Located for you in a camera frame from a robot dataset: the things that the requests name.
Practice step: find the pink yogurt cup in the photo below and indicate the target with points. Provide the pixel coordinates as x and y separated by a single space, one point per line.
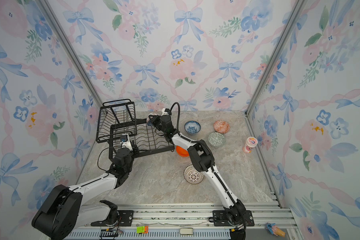
250 143

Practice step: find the white brown lattice bowl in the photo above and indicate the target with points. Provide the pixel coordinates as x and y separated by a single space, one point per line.
192 176

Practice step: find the blue floral bowl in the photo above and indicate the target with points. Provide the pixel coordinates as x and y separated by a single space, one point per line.
192 127

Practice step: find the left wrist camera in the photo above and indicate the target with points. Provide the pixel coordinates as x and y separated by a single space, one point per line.
125 142

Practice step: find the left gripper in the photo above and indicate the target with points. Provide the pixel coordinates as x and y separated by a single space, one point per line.
135 149

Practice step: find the white small eraser block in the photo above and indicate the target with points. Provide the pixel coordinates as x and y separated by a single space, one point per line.
186 231

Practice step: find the aluminium corner post right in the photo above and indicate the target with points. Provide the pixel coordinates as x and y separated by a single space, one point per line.
287 31

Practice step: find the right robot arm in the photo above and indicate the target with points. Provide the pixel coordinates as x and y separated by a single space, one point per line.
204 162

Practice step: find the blue triangle pattern bowl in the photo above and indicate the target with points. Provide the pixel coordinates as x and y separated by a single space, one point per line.
150 121

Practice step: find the aluminium corner post left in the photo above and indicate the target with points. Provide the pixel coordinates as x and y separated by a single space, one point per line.
52 19

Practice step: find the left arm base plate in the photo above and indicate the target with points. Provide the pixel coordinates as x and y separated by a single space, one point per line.
123 218

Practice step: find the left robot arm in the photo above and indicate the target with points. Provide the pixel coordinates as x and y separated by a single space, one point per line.
65 208

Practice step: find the red patterned bowl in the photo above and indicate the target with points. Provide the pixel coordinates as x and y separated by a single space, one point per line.
221 127

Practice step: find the aluminium front rail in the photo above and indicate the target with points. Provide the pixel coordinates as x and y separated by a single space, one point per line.
165 221

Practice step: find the aluminium corner post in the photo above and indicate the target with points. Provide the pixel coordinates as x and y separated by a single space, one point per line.
52 19
287 31

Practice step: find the black wire dish rack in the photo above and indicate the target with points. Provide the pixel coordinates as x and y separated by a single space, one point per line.
118 118

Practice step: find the green patterned bowl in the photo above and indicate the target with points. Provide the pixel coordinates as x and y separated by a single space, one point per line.
216 139

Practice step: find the ice cream cone toy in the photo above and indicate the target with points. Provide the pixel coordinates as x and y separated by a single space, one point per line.
274 230

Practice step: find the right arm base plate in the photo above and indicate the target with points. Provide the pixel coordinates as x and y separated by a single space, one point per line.
225 219

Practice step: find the green orange small block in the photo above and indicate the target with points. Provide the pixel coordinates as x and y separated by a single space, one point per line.
142 230

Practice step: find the orange plastic bowl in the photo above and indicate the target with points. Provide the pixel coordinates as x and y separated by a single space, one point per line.
182 152

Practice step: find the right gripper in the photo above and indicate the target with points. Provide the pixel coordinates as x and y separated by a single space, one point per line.
157 119

